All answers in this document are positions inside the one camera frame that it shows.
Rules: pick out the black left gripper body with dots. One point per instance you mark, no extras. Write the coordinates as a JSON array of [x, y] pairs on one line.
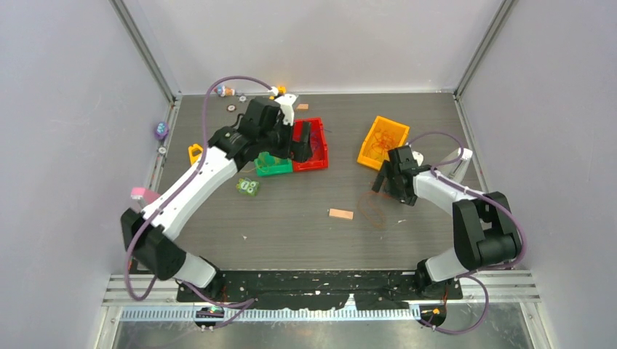
[[279, 141]]

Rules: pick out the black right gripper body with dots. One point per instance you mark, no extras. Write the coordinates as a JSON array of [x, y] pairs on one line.
[[391, 186]]

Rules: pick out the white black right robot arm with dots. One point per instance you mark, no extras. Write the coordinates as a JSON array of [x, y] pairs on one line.
[[484, 232]]

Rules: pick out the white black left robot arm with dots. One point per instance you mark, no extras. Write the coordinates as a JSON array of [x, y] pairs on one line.
[[149, 235]]

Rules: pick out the green plastic bin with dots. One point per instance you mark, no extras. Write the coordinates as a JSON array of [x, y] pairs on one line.
[[268, 165]]

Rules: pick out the orange plastic bin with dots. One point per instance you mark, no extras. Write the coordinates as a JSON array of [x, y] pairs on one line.
[[384, 135]]

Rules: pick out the small clown figurine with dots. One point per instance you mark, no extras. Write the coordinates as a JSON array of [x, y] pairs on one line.
[[224, 91]]

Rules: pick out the white toy toaster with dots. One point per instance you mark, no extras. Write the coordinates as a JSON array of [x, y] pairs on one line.
[[455, 165]]

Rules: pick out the green monster toy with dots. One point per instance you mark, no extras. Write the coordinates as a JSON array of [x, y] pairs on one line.
[[247, 186]]

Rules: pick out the red plastic bin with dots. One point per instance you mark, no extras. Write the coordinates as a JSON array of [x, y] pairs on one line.
[[319, 148]]

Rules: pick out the yellow triangular toy block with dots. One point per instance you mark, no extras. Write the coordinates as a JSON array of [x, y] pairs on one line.
[[195, 152]]

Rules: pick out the purple egg toy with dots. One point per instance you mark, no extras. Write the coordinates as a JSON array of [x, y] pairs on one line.
[[161, 130]]

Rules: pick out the pink toy toaster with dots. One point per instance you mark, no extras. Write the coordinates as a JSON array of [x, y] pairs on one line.
[[142, 197]]

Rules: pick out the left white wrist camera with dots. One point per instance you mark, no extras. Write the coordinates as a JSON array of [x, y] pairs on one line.
[[287, 103]]

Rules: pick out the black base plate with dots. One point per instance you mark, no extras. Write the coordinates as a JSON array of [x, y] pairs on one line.
[[321, 289]]

